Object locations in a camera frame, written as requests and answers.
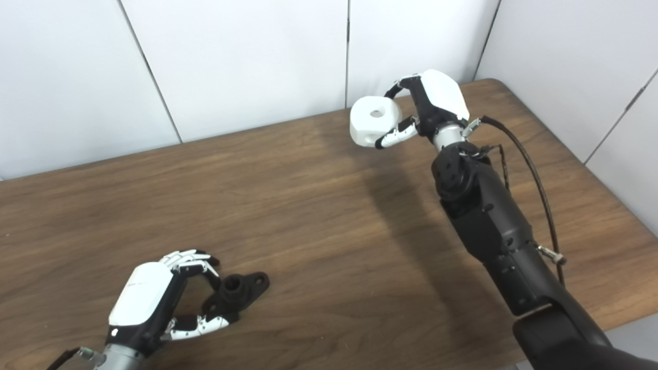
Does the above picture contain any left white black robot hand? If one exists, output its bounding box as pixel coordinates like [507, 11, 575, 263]
[105, 249, 230, 358]

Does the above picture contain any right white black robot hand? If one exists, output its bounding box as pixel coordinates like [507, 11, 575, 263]
[375, 69, 471, 151]

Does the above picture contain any round white piece with hole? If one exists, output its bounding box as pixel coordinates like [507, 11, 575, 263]
[350, 96, 403, 149]

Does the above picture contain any black flanged holder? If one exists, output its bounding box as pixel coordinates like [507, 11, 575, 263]
[202, 272, 270, 324]

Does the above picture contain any thin black wire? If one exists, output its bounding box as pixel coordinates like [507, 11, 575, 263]
[476, 144, 512, 192]

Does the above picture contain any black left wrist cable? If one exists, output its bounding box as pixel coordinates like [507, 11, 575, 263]
[46, 347, 94, 370]

